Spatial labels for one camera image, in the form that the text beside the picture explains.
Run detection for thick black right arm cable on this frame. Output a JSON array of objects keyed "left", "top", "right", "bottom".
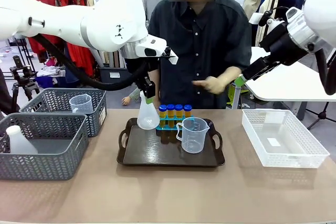
[{"left": 313, "top": 48, "right": 336, "bottom": 95}]

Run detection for white background table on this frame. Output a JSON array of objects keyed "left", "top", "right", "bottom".
[{"left": 244, "top": 46, "right": 336, "bottom": 103}]

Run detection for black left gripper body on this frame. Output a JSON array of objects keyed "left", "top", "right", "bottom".
[{"left": 125, "top": 58, "right": 159, "bottom": 84}]

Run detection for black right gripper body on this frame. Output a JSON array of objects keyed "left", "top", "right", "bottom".
[{"left": 259, "top": 20, "right": 308, "bottom": 67}]

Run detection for grey basket holding cups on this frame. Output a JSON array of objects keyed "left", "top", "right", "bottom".
[{"left": 19, "top": 88, "right": 108, "bottom": 137}]

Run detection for dark grey storage bin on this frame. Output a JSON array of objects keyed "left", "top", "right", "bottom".
[{"left": 99, "top": 66, "right": 130, "bottom": 83}]

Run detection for person's left hand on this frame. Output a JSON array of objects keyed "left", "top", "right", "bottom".
[{"left": 193, "top": 73, "right": 229, "bottom": 95}]

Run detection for black camera on tripod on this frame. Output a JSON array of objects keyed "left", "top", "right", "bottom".
[{"left": 9, "top": 55, "right": 40, "bottom": 110}]

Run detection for mannequin lying on floor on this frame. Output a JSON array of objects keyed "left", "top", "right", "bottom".
[{"left": 121, "top": 87, "right": 141, "bottom": 105}]

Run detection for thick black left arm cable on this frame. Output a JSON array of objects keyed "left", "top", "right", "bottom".
[{"left": 31, "top": 34, "right": 151, "bottom": 91}]

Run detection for black tripod legs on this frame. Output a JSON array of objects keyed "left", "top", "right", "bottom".
[{"left": 306, "top": 102, "right": 336, "bottom": 131}]

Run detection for person's right forearm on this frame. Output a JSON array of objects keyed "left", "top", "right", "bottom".
[{"left": 155, "top": 69, "right": 161, "bottom": 109}]

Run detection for yellow tube with blue cap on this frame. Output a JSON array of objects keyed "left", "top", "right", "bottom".
[
  {"left": 183, "top": 104, "right": 193, "bottom": 120},
  {"left": 175, "top": 104, "right": 184, "bottom": 125},
  {"left": 166, "top": 104, "right": 176, "bottom": 128},
  {"left": 159, "top": 104, "right": 167, "bottom": 128}
]

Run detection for clear plastic measuring cup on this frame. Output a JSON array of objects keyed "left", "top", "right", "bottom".
[
  {"left": 69, "top": 94, "right": 94, "bottom": 114},
  {"left": 175, "top": 117, "right": 210, "bottom": 154}
]

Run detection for green chair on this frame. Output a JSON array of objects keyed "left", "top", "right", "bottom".
[{"left": 227, "top": 83, "right": 249, "bottom": 104}]

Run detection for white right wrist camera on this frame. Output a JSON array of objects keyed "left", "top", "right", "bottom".
[{"left": 248, "top": 12, "right": 286, "bottom": 34}]

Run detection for dark brown serving tray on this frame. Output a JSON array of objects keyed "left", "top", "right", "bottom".
[{"left": 117, "top": 118, "right": 226, "bottom": 167}]

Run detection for blue test tube rack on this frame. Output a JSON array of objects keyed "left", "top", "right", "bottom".
[{"left": 155, "top": 115, "right": 195, "bottom": 132}]

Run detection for thin black camera cable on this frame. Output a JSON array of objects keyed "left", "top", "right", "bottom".
[{"left": 258, "top": 5, "right": 291, "bottom": 27}]

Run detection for long red dress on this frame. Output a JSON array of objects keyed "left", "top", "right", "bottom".
[{"left": 58, "top": 0, "right": 96, "bottom": 77}]

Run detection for white plastic flask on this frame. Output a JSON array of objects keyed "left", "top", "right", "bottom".
[
  {"left": 136, "top": 91, "right": 160, "bottom": 130},
  {"left": 5, "top": 125, "right": 38, "bottom": 155}
]

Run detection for person's left forearm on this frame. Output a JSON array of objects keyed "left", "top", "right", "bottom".
[{"left": 224, "top": 66, "right": 243, "bottom": 88}]

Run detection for grey basket holding flasks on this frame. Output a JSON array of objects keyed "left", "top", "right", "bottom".
[{"left": 0, "top": 113, "right": 89, "bottom": 181}]

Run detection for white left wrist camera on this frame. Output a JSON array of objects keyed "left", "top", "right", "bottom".
[{"left": 135, "top": 36, "right": 179, "bottom": 65}]

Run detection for person in dark shirt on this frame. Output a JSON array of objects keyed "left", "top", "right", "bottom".
[{"left": 148, "top": 0, "right": 253, "bottom": 110}]

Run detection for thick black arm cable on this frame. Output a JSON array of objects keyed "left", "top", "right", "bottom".
[
  {"left": 313, "top": 48, "right": 336, "bottom": 95},
  {"left": 31, "top": 34, "right": 151, "bottom": 91}
]

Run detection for white plastic basket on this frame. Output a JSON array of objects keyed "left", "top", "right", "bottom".
[{"left": 241, "top": 109, "right": 330, "bottom": 168}]

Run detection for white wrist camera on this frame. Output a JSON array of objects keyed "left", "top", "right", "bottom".
[
  {"left": 248, "top": 12, "right": 286, "bottom": 34},
  {"left": 135, "top": 36, "right": 179, "bottom": 65}
]

